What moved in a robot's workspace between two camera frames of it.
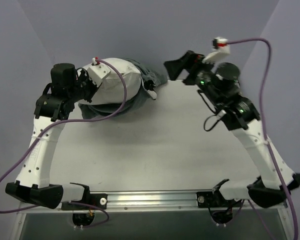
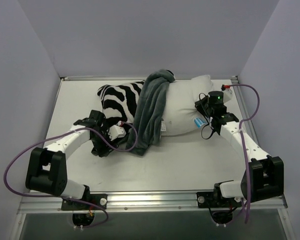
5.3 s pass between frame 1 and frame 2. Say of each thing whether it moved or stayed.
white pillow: moved
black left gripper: moved
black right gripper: moved
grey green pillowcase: moved
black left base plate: stayed
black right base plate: stayed
